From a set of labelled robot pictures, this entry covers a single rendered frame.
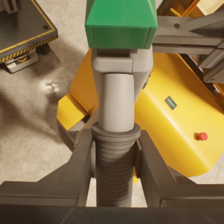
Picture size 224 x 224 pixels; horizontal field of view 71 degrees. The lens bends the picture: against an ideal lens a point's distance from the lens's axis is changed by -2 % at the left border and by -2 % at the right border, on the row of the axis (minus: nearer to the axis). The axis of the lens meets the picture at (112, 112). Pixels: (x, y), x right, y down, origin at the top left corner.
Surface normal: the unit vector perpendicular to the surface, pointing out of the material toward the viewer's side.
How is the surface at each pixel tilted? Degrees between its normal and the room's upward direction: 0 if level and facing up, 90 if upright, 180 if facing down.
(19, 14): 0
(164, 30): 16
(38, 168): 0
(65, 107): 22
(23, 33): 0
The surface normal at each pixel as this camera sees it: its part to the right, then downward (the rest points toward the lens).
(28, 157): 0.29, -0.25
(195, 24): -0.49, -0.23
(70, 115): 0.00, 0.00
